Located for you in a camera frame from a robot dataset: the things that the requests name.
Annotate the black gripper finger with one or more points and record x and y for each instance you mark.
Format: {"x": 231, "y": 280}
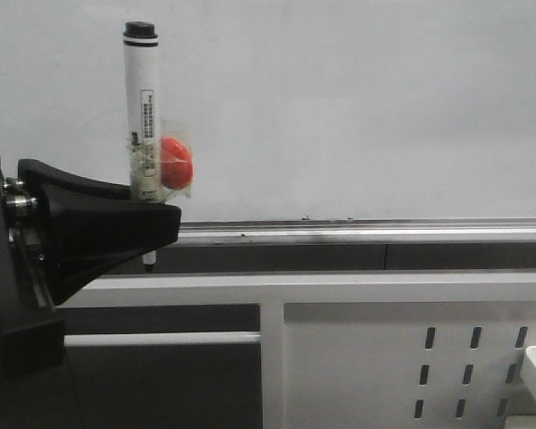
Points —
{"x": 85, "y": 236}
{"x": 35, "y": 174}

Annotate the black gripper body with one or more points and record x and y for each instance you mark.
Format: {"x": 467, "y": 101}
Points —
{"x": 9, "y": 286}

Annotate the red round magnet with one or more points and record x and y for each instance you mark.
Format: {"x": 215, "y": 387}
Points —
{"x": 176, "y": 164}

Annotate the white whiteboard marker pen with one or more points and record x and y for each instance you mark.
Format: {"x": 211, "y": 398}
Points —
{"x": 142, "y": 84}

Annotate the white whiteboard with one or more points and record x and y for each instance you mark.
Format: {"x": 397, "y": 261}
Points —
{"x": 293, "y": 109}

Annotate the white metal pegboard frame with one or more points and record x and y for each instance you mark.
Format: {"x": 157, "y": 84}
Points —
{"x": 334, "y": 350}

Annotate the aluminium whiteboard tray rail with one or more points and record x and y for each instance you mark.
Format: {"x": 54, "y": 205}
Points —
{"x": 352, "y": 231}

